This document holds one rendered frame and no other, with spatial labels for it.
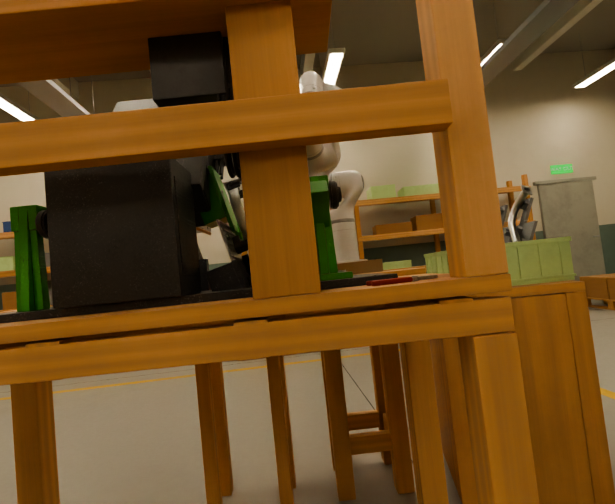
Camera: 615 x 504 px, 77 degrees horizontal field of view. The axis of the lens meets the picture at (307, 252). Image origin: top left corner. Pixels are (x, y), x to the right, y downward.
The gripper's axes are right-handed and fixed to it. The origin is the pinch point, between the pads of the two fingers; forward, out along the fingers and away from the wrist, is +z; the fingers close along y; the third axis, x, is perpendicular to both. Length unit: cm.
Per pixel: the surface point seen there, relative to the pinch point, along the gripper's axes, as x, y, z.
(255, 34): 11.2, 39.3, -18.7
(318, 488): 44, -124, 18
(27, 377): 46, 4, 49
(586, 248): -293, -541, -508
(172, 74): 3.9, 36.0, 1.5
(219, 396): 6, -89, 44
